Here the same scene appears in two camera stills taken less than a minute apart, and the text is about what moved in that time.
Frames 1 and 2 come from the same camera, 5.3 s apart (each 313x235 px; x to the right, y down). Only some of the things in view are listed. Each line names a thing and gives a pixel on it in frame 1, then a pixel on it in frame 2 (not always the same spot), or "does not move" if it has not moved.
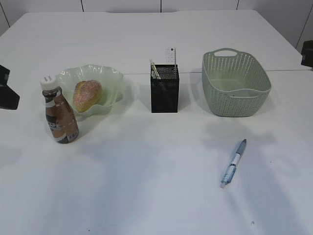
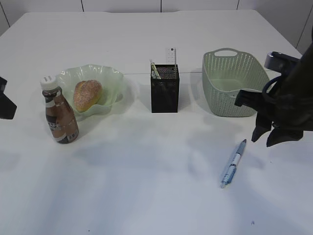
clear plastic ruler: (170, 55) does not move
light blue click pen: (230, 172) does not move
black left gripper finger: (9, 99) -> (8, 107)
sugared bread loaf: (86, 93) does not move
